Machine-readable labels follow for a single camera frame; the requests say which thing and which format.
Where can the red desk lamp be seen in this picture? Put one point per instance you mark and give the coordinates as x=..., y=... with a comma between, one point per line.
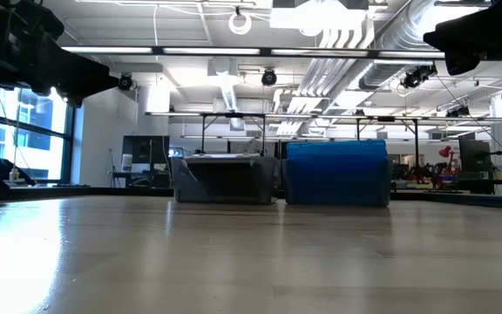
x=445, y=152

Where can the black background monitor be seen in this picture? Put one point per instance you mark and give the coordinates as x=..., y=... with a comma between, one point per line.
x=473, y=157

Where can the black background robot arm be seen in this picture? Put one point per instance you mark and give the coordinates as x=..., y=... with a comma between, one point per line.
x=421, y=174

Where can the large glass window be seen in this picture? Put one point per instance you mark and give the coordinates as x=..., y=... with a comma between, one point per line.
x=37, y=148

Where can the silver ceiling ventilation duct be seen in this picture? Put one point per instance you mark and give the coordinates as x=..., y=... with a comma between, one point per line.
x=386, y=65

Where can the translucent grey plastic bin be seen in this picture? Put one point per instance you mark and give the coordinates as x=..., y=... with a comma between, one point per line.
x=180, y=187
x=381, y=192

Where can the black round ceiling spotlight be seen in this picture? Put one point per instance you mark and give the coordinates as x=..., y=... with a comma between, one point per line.
x=124, y=82
x=269, y=77
x=416, y=76

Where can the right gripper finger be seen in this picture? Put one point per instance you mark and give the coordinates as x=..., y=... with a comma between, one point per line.
x=456, y=64
x=456, y=39

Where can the white ceiling fixture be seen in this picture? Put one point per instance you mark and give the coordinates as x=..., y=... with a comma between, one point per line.
x=316, y=19

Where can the black background rig frame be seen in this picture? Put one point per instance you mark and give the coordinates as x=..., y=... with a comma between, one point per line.
x=233, y=115
x=415, y=139

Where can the black bar with light strips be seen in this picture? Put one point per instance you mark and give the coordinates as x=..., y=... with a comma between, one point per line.
x=157, y=50

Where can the small white bottle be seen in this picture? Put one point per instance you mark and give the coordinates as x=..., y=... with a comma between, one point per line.
x=14, y=175

